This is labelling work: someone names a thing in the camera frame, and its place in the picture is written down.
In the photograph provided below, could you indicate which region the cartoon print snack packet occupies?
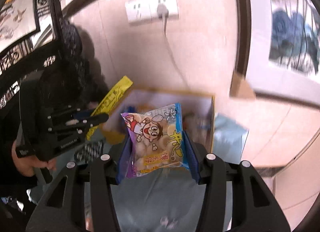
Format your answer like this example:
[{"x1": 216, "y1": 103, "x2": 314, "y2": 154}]
[{"x1": 121, "y1": 103, "x2": 191, "y2": 179}]

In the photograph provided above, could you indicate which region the person's left hand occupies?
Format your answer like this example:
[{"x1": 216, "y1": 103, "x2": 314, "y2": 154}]
[{"x1": 11, "y1": 137, "x2": 57, "y2": 178}]

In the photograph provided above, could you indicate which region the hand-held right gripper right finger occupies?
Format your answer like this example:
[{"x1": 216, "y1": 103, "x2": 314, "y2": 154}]
[{"x1": 182, "y1": 130, "x2": 292, "y2": 232}]

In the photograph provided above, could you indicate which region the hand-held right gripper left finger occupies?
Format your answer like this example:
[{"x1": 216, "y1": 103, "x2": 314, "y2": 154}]
[{"x1": 26, "y1": 135, "x2": 133, "y2": 232}]

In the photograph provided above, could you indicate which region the framed bird painting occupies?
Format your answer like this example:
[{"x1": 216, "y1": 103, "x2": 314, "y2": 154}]
[{"x1": 0, "y1": 0, "x2": 42, "y2": 54}]

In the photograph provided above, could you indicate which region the grey power plug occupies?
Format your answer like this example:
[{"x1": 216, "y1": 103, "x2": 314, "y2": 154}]
[{"x1": 156, "y1": 4, "x2": 170, "y2": 20}]

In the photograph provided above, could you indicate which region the blue printed cloth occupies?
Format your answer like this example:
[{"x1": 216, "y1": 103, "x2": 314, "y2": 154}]
[{"x1": 27, "y1": 112, "x2": 250, "y2": 232}]

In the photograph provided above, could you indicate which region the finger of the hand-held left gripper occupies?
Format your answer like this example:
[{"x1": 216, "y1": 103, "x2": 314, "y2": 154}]
[
  {"x1": 73, "y1": 108, "x2": 100, "y2": 120},
  {"x1": 72, "y1": 113, "x2": 110, "y2": 133}
]

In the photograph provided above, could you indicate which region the dark carved wooden furniture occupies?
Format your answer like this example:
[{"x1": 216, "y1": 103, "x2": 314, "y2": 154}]
[{"x1": 0, "y1": 0, "x2": 112, "y2": 197}]

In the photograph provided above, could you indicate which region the grey power cable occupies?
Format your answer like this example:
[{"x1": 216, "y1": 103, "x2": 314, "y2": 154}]
[{"x1": 161, "y1": 18, "x2": 191, "y2": 90}]

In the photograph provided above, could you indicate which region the yellow cardboard box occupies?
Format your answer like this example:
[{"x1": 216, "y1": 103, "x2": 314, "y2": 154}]
[{"x1": 102, "y1": 88, "x2": 216, "y2": 153}]

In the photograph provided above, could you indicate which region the long yellow snack packet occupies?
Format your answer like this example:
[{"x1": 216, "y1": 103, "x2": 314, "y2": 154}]
[{"x1": 86, "y1": 76, "x2": 133, "y2": 141}]

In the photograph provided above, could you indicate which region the framed lotus painting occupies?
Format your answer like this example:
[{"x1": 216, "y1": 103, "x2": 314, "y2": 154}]
[{"x1": 231, "y1": 0, "x2": 320, "y2": 108}]

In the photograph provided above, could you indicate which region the cardboard corner protector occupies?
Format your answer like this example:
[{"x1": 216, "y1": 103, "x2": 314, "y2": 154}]
[{"x1": 230, "y1": 70, "x2": 256, "y2": 100}]

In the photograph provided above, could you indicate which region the white wall socket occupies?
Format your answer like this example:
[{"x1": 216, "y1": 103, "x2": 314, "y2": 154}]
[{"x1": 125, "y1": 0, "x2": 179, "y2": 23}]

